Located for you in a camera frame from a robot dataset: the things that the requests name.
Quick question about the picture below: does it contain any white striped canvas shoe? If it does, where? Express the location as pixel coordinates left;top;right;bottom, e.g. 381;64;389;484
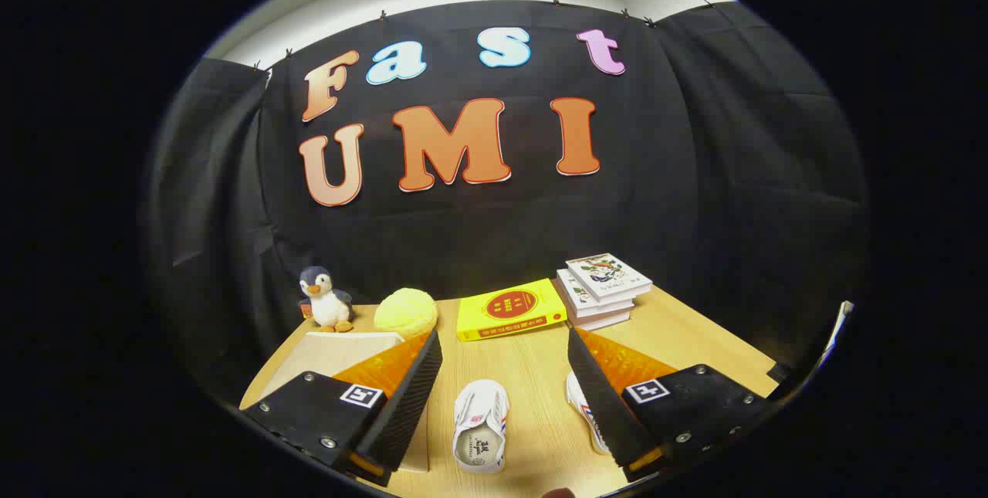
565;371;612;456
452;379;510;474

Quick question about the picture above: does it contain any white panel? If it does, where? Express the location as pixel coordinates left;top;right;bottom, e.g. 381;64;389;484
818;300;855;369

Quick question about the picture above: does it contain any white book with floral cover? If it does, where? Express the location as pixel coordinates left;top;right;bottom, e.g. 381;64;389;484
565;252;653;306

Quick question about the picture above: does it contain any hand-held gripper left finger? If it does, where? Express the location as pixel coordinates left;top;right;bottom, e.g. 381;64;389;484
241;328;444;488

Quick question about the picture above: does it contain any yellow round plush toy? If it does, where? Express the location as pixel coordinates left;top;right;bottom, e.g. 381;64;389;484
374;287;439;340

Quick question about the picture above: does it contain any beige fabric storage box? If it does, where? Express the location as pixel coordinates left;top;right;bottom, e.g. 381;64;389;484
259;330;431;474

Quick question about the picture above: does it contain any yellow book with red circle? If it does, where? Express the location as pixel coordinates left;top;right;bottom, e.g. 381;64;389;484
455;278;568;343

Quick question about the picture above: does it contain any black backdrop cloth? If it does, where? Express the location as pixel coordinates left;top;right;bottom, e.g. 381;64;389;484
143;0;869;406

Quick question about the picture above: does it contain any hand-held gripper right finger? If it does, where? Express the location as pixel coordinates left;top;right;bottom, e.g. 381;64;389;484
567;327;773;483

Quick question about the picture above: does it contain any penguin plush toy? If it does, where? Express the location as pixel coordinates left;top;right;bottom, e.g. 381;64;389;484
298;266;356;334

